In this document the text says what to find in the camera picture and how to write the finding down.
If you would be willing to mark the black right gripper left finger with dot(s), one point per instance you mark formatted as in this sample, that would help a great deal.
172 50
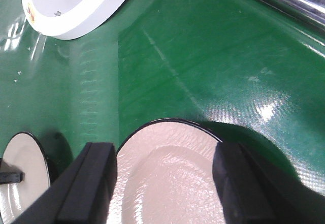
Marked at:
82 193

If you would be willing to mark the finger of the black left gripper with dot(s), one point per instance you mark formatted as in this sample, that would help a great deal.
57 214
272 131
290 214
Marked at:
10 175

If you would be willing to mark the beige plate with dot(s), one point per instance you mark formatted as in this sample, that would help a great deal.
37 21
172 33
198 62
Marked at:
23 155
165 175

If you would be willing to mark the green circular conveyor belt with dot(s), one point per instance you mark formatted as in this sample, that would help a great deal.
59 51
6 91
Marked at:
87 71

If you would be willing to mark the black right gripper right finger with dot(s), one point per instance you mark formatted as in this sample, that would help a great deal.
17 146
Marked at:
244 191

